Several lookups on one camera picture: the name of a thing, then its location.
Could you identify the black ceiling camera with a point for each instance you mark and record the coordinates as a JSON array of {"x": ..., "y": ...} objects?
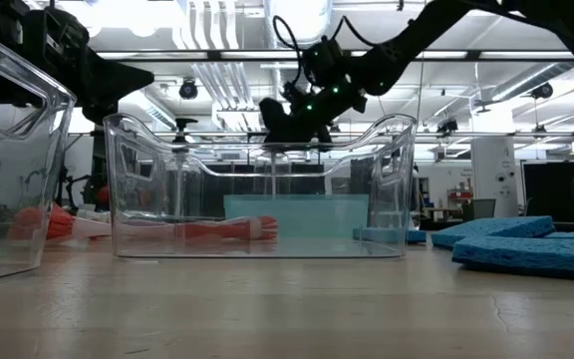
[
  {"x": 542, "y": 91},
  {"x": 188, "y": 90}
]

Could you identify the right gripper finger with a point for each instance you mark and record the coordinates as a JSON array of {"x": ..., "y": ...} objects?
[
  {"x": 277, "y": 124},
  {"x": 312, "y": 137}
]

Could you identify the teal translucent plastic tray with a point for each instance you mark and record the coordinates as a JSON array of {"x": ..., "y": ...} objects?
[{"x": 317, "y": 214}]

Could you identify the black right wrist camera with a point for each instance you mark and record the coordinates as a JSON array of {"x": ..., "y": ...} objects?
[{"x": 324, "y": 62}]

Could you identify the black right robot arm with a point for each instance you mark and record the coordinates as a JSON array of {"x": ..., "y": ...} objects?
[{"x": 396, "y": 60}]

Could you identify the grey chair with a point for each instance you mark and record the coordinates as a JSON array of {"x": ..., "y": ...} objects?
[{"x": 479, "y": 209}]

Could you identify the long ceiling light strip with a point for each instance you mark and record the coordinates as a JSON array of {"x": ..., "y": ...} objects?
[{"x": 257, "y": 55}]

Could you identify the white pillar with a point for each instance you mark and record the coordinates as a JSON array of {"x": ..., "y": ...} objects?
[{"x": 493, "y": 174}]

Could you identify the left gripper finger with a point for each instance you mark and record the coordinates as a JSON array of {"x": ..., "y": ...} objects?
[
  {"x": 112, "y": 72},
  {"x": 102, "y": 102}
]

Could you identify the shelf with red items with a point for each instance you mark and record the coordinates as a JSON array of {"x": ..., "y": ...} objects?
[{"x": 460, "y": 197}]

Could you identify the clear plastic bin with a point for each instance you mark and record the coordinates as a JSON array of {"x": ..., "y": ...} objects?
[
  {"x": 117, "y": 149},
  {"x": 63, "y": 124}
]

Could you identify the black ceiling device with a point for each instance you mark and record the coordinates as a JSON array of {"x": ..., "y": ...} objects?
[{"x": 447, "y": 125}]

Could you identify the black partition screen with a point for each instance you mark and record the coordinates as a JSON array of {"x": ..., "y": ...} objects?
[{"x": 546, "y": 189}]

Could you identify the white round ceiling duct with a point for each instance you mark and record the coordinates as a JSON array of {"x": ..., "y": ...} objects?
[{"x": 307, "y": 20}]

